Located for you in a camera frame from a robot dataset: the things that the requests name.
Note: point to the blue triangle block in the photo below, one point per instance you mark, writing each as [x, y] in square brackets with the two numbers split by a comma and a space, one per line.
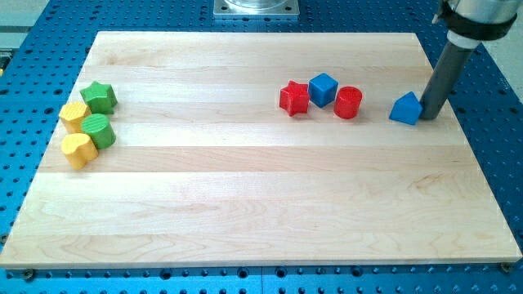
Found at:
[406, 109]

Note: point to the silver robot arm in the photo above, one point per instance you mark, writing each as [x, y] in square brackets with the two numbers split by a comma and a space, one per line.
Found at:
[481, 20]

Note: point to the red star block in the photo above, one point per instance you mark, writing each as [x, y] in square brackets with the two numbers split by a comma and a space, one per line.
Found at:
[294, 98]

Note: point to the blue cube block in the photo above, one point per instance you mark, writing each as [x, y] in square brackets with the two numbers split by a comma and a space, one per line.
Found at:
[322, 89]

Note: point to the light wooden board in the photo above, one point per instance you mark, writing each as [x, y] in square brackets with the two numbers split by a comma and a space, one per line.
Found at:
[208, 170]

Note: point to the red cylinder block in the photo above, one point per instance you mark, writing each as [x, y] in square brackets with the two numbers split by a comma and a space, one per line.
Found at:
[347, 102]

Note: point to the green cylinder block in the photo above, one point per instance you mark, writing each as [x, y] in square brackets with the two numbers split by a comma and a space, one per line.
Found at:
[98, 127]

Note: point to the green star block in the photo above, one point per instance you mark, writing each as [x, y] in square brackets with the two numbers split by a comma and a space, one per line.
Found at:
[100, 98]

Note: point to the yellow heart block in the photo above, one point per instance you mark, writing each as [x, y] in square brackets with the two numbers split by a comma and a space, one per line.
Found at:
[79, 150]

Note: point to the yellow hexagon block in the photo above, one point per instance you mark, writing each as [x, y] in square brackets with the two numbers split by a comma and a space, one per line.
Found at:
[72, 115]

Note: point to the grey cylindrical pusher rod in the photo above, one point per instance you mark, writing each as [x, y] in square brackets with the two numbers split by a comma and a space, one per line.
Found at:
[449, 67]

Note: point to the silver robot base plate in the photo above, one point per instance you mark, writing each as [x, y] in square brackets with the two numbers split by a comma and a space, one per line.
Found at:
[252, 8]

